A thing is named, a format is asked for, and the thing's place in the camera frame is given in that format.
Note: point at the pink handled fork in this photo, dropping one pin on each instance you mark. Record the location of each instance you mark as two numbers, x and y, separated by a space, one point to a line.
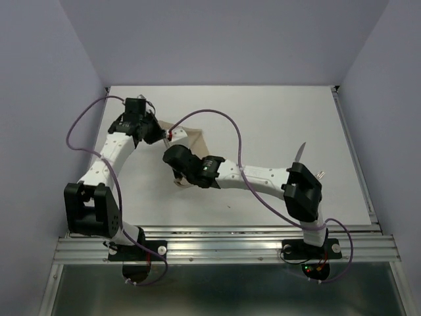
319 175

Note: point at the beige cloth napkin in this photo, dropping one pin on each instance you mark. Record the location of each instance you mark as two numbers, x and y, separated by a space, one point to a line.
197 143

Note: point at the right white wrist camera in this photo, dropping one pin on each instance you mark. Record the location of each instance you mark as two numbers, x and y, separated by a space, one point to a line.
180 137

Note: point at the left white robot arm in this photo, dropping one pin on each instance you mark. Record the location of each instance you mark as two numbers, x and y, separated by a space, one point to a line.
94 203

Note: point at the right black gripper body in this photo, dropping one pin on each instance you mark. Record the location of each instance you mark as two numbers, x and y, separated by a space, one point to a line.
189 177

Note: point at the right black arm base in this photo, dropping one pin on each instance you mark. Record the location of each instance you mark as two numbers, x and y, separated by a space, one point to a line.
296 249

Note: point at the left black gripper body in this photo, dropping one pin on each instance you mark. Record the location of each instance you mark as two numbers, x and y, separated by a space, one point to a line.
152 131

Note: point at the aluminium front rail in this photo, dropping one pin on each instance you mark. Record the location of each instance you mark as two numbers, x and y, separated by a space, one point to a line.
230 271

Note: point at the pink handled knife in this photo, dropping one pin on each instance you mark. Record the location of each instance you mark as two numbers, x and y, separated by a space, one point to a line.
299 152

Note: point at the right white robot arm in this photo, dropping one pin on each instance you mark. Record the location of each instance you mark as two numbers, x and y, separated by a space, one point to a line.
300 190

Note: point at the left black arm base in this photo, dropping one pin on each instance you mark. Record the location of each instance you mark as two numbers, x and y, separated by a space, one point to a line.
120 253

